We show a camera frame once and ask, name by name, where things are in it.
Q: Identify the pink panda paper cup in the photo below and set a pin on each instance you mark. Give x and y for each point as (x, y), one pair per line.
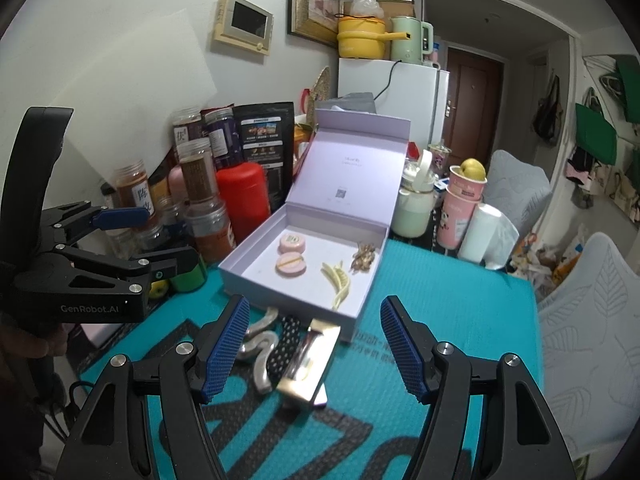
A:
(455, 222)

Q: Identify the yellow pear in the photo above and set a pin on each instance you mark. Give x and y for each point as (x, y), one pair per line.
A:
(472, 169)

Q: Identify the mouse charm hair clip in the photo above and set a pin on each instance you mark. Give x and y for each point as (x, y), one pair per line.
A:
(368, 251)

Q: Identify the clear plastic bag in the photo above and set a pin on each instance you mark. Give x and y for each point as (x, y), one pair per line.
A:
(364, 6)

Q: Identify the black polka-dot scrunchie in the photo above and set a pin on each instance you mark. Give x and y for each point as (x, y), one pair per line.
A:
(282, 350)

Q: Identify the pink bottle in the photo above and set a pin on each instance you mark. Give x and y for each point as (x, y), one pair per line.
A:
(176, 185)

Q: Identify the beige wall intercom panel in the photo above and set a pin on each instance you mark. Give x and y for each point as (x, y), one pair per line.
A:
(242, 22)

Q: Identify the lavender gift box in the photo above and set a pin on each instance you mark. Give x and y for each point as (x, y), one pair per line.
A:
(350, 180)

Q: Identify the green tote bag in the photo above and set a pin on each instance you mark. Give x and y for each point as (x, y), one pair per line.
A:
(595, 132)

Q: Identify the black food pouch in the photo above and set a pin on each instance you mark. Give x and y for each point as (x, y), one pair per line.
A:
(262, 130)

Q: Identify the red canister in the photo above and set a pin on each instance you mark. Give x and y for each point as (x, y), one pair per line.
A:
(242, 190)

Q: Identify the green jar with black lid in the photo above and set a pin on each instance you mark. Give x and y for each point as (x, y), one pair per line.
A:
(189, 276)

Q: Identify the group of clear plastic jars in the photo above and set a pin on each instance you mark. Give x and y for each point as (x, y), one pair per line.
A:
(200, 180)

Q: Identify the pale green electric kettle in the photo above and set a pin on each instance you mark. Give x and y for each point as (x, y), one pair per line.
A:
(407, 40)

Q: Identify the pink round compact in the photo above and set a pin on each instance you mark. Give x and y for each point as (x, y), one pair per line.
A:
(291, 265)
(291, 243)

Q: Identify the white bag roll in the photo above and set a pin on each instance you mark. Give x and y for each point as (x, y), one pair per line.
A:
(482, 235)

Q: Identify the yellow pot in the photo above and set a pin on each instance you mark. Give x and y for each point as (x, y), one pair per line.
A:
(360, 37)

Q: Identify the person's left hand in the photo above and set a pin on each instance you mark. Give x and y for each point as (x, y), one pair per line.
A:
(30, 342)

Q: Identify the gold windowed box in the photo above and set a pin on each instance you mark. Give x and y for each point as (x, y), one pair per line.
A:
(300, 387)

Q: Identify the white refrigerator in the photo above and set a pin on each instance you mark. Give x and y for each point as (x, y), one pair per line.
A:
(415, 105)

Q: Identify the black hanging bag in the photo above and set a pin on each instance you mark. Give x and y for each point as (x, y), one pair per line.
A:
(547, 112)

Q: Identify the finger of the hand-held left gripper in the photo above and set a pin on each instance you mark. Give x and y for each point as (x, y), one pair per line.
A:
(170, 261)
(122, 218)

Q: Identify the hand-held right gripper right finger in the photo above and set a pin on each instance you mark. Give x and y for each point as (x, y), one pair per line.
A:
(402, 345)

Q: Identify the teal bubble mailer mat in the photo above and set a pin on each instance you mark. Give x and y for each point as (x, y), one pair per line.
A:
(450, 300)

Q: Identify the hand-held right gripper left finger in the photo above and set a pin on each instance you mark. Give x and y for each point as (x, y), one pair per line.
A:
(227, 345)

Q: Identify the small purple box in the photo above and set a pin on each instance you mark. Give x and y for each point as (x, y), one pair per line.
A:
(320, 397)

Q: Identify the woven straw fan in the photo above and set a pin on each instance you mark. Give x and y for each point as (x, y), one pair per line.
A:
(322, 85)

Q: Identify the pearly wavy hair claw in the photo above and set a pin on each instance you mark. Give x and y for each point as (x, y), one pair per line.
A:
(265, 375)

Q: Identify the grey leaf covered chair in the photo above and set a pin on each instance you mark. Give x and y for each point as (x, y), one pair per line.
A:
(590, 340)

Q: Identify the grey plastic bag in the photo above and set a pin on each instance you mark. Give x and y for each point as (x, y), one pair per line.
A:
(352, 102)

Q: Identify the printed glass cup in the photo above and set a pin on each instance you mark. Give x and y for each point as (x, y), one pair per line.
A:
(440, 158)

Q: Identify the pale green hair claw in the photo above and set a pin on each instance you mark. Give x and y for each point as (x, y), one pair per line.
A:
(337, 280)

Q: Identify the brown door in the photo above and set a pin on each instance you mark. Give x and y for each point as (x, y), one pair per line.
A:
(475, 100)

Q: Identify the cardboard box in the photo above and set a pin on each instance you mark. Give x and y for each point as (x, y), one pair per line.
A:
(397, 5)

